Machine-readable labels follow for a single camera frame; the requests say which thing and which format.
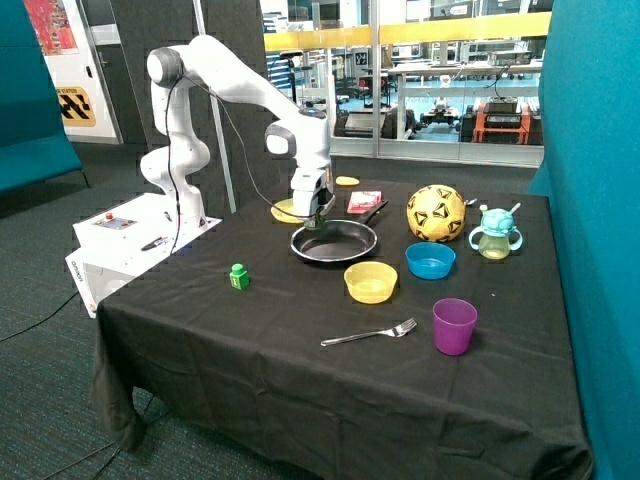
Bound green toy capsicum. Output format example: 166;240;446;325
303;215;326;232

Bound green toy block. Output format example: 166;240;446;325
229;263;250;290

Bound white lab workbench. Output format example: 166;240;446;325
388;61;542;131

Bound black tablecloth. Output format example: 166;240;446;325
91;180;595;479

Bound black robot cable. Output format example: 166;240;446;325
164;74;316;256

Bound teal sofa bench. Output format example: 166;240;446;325
0;0;83;193

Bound red wall poster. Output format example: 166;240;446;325
23;0;78;56

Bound yellow plastic plate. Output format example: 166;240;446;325
270;198;303;224

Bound teal partition panel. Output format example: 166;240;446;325
529;1;639;479

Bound orange black wheeled robot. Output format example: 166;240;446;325
459;96;544;146

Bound yellow soccer ball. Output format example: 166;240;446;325
406;184;466;243

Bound teal sippy cup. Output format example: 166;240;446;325
468;202;523;260

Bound black frying pan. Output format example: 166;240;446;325
290;200;388;263

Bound pink red box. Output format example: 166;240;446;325
346;191;382;214

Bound purple plastic cup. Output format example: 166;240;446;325
432;298;478;356

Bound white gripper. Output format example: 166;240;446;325
291;168;334;228

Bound yellow black sign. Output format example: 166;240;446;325
56;86;96;128

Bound blue plastic bowl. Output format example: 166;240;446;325
405;242;456;280

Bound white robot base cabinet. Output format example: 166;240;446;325
66;193;221;318

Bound silver metal fork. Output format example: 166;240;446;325
320;318;417;347

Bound yellow plastic bowl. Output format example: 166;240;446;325
343;261;398;305

